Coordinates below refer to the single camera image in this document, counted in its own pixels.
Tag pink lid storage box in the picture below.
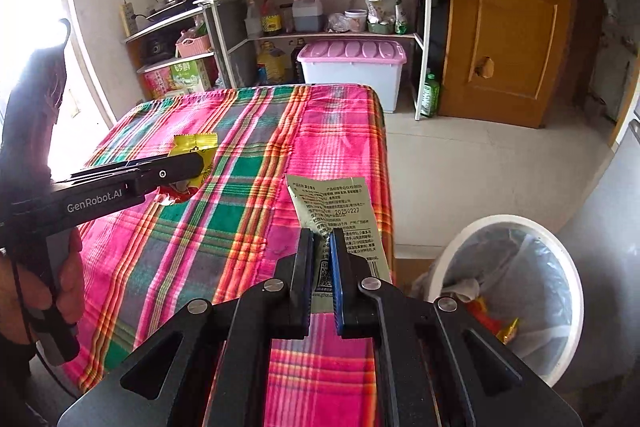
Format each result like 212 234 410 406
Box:
296 39 407 114

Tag pink plaid tablecloth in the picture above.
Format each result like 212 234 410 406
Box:
62 84 396 427

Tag green and white carton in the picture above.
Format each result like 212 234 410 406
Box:
170 58 213 94

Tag white power strip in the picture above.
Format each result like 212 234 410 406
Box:
120 3 137 38

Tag pale green printed packet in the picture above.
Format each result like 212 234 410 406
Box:
285 173 394 314

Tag white snack bag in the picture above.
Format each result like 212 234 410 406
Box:
365 0 398 24

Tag white plastic tub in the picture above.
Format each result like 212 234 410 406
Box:
344 9 368 32

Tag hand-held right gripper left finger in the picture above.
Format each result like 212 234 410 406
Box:
57 227 317 427

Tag black cooking pot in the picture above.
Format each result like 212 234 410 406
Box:
140 34 175 60

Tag dark glass bottle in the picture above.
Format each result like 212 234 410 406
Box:
295 38 308 84

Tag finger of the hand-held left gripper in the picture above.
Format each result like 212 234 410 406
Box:
122 153 203 200
67 159 153 182

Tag green plastic bottle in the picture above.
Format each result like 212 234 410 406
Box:
420 73 441 118

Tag clear plastic bottle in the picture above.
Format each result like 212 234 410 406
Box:
244 0 262 38

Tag person's left hand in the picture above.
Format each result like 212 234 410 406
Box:
0 227 86 348

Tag red cap sauce bottle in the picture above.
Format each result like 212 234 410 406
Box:
260 0 282 36

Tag plastic jug of dark liquid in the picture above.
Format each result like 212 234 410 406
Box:
291 0 325 32

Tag low white shelf unit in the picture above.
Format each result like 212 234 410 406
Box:
122 4 221 100

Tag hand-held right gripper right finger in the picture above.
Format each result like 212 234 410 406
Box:
327 227 583 427

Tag black gas stove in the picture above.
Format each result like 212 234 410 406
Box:
146 1 203 24

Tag wooden door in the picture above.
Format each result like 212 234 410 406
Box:
437 0 576 129

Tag pink plastic basket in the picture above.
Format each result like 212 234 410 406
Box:
176 34 211 58

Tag small yellow seasoning packet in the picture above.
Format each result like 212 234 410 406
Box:
159 133 219 205

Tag yellow cooking oil bottle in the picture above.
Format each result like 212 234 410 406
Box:
256 44 288 86

